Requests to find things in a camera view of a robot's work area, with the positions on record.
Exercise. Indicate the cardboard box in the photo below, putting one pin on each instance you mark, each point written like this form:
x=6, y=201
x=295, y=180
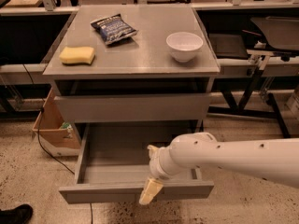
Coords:
x=52, y=137

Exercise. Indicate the white bowl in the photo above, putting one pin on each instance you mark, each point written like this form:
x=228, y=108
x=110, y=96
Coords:
x=184, y=46

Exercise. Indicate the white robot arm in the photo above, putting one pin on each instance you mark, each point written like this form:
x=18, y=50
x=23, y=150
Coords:
x=275, y=160

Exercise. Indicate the yellow sponge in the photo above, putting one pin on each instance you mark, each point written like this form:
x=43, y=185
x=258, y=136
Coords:
x=77, y=55

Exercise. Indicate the grey drawer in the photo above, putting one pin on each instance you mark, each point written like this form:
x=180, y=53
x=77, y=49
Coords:
x=119, y=108
x=113, y=163

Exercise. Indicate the blue chip bag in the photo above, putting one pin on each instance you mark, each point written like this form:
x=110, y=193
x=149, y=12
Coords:
x=113, y=29

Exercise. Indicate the black shoe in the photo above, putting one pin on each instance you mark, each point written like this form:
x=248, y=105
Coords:
x=19, y=215

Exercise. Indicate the grey drawer cabinet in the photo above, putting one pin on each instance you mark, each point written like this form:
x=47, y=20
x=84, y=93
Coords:
x=140, y=64

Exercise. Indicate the green item in box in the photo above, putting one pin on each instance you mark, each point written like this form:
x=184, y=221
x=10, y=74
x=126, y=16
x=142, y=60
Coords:
x=67, y=126

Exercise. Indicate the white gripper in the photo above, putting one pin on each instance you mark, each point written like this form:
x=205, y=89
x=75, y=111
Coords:
x=154, y=166

